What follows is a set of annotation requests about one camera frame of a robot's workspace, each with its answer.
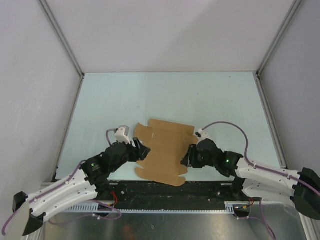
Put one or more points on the left aluminium corner post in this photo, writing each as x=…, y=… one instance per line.
x=52, y=20

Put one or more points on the aluminium corner post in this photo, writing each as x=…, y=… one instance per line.
x=52, y=20
x=284, y=27

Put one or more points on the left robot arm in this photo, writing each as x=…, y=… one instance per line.
x=89, y=181

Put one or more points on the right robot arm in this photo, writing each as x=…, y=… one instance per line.
x=298, y=189

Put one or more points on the brown cardboard box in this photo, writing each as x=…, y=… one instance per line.
x=169, y=143

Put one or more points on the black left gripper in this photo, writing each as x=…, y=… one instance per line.
x=143, y=151

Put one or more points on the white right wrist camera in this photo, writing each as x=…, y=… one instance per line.
x=201, y=135

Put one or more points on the right aluminium corner post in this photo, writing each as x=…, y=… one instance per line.
x=284, y=27

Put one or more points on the grey slotted cable duct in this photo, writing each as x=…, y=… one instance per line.
x=96, y=208

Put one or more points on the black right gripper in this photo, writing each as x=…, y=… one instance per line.
x=193, y=151

